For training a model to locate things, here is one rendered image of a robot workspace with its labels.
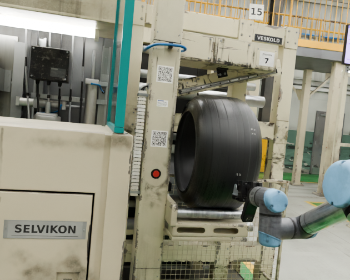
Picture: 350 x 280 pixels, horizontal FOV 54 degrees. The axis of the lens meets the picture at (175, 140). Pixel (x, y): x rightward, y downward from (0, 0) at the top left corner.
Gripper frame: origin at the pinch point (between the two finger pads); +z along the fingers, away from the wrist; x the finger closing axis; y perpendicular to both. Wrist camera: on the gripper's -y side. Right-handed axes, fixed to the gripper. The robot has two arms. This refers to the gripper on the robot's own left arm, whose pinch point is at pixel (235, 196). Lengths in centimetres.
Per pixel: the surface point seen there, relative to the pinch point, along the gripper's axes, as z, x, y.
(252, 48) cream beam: 34, -20, 78
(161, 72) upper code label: 11, 34, 52
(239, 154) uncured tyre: -4.7, 1.2, 17.9
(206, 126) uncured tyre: -0.6, 15.1, 28.7
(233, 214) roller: 10.4, -4.1, -9.4
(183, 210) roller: 10.7, 19.9, -8.4
